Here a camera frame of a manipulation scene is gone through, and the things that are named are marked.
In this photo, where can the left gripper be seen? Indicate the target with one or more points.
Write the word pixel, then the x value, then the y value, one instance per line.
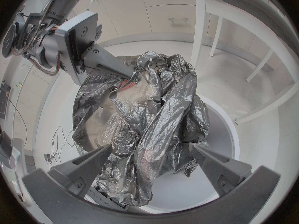
pixel 77 43

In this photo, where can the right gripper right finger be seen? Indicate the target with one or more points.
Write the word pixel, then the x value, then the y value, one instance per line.
pixel 219 169

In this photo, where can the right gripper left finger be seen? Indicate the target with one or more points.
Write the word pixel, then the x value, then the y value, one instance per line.
pixel 86 169

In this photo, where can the black plastic bag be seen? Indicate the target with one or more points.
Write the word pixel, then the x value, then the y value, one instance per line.
pixel 151 115

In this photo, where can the white trash bin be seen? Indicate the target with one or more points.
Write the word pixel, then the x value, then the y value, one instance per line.
pixel 222 136

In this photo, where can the black power adapter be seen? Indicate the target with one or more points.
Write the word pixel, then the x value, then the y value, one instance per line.
pixel 48 157

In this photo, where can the beige cabinet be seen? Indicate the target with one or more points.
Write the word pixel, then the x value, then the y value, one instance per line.
pixel 163 8

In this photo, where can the black flat screen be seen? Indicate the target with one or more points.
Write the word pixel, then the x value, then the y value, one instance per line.
pixel 4 99

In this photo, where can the grey chair with white legs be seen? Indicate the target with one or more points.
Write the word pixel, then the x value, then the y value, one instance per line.
pixel 268 15

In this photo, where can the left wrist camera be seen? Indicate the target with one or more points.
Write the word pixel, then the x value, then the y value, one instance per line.
pixel 99 31

